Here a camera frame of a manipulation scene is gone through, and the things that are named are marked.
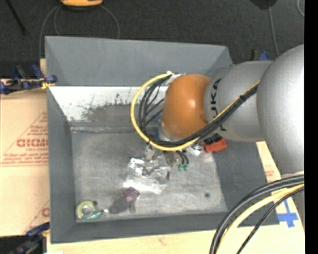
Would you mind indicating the green tape dispenser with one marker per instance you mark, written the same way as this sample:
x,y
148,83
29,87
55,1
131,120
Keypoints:
x,y
87,210

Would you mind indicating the grey metal bin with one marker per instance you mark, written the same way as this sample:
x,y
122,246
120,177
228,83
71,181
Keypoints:
x,y
100,157

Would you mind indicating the brown cardboard board, red print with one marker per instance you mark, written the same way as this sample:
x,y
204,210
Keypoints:
x,y
21,141

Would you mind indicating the clear plastic container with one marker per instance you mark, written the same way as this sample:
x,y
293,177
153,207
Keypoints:
x,y
137,180

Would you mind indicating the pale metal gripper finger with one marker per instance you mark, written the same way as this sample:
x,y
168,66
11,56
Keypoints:
x,y
155,168
151,152

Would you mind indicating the purple sunglasses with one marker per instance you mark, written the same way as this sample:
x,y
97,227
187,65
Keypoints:
x,y
127,197

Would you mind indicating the orange-red block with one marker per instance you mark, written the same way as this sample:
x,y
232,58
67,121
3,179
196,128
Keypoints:
x,y
217,146

